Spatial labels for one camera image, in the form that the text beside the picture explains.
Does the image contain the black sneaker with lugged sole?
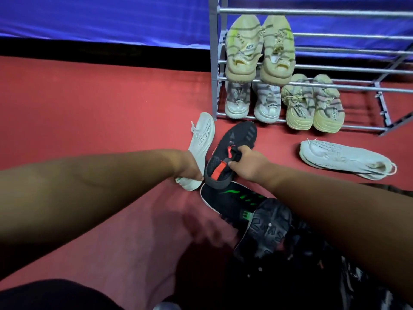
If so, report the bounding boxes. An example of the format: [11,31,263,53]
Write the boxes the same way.
[234,198,293,262]

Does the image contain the person's right forearm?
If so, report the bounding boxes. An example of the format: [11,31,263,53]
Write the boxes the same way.
[258,164,413,304]

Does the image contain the person's left forearm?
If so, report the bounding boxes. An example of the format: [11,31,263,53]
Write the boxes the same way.
[0,149,181,282]

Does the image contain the black sneaker with green stripes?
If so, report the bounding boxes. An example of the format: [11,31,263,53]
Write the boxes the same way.
[200,182,269,230]

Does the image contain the grey metal shoe rack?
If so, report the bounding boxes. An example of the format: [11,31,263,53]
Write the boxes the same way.
[208,0,413,137]

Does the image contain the yellow-green striped sneaker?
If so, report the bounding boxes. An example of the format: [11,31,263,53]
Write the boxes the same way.
[225,14,264,84]
[260,15,296,87]

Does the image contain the white knit sneaker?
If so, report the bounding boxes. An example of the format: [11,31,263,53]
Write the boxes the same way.
[176,112,216,192]
[299,138,398,181]

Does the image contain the blue fabric backdrop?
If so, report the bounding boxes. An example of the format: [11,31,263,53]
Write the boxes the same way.
[0,0,413,62]

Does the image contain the grey-white striped sneaker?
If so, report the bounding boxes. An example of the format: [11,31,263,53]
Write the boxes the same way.
[224,81,252,120]
[252,82,282,124]

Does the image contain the beige striped sneaker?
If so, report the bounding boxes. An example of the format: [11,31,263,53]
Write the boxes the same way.
[281,73,316,131]
[312,74,345,134]

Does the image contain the person's left hand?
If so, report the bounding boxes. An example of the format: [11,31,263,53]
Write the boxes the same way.
[174,150,205,182]

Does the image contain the person's black trousers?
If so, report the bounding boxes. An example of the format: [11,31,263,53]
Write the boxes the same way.
[0,279,125,310]

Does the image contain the black sneaker with orange lining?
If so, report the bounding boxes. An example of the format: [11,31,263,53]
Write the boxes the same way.
[204,121,258,190]

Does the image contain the person's right hand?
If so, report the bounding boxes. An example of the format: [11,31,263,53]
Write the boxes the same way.
[228,145,273,184]

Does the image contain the black patterned garment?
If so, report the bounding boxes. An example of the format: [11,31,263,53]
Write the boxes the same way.
[226,183,413,310]

